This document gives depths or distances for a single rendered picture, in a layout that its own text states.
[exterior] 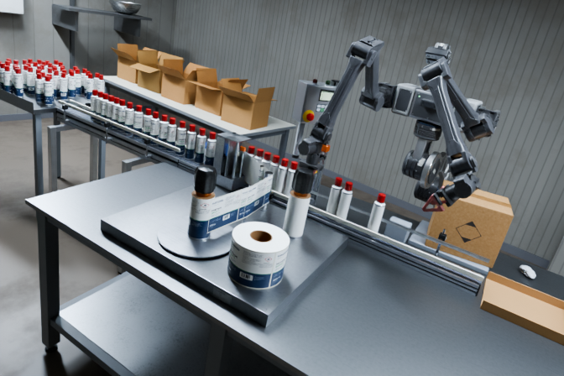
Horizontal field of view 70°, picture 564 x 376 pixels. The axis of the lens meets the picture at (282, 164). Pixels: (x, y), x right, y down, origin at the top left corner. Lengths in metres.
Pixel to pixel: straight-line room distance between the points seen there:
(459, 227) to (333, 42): 3.34
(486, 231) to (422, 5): 2.96
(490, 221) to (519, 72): 2.46
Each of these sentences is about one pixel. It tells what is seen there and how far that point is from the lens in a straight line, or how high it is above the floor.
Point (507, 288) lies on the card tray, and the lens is 2.04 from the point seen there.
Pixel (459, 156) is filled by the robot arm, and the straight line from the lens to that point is 1.59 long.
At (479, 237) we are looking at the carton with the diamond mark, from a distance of 2.04.
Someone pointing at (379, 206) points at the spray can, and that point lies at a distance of 1.85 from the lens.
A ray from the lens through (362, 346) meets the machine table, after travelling 1.41.
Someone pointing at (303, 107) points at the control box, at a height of 1.36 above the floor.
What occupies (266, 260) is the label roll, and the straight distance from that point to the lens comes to 1.36.
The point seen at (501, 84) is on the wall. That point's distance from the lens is 4.31.
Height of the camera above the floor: 1.74
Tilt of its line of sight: 20 degrees down
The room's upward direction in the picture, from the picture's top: 10 degrees clockwise
